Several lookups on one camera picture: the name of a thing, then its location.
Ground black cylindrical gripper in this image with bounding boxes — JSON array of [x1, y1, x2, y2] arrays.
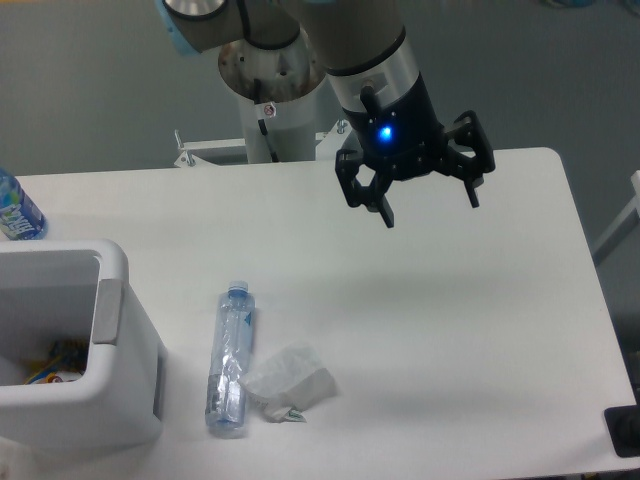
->
[[335, 77, 496, 228]]

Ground clear plastic bottle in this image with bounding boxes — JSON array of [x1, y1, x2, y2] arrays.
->
[[205, 280, 255, 438]]

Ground white paper wrapper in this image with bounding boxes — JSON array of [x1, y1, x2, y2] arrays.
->
[[240, 342, 338, 423]]

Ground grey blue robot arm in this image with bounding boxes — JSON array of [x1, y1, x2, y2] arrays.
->
[[156, 1, 495, 227]]

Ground white trash can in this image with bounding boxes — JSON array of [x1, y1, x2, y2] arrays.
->
[[1, 240, 167, 448]]

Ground blue labelled drink bottle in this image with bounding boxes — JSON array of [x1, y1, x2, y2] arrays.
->
[[1, 169, 48, 241]]

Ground white right mounting bracket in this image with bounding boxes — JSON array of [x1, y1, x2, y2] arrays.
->
[[315, 119, 354, 161]]

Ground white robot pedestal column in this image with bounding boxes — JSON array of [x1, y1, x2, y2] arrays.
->
[[216, 27, 331, 164]]

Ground black cable on pedestal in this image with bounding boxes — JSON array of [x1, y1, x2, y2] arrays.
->
[[252, 77, 281, 164]]

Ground white frame at right edge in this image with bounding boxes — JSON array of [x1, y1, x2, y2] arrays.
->
[[591, 171, 639, 267]]

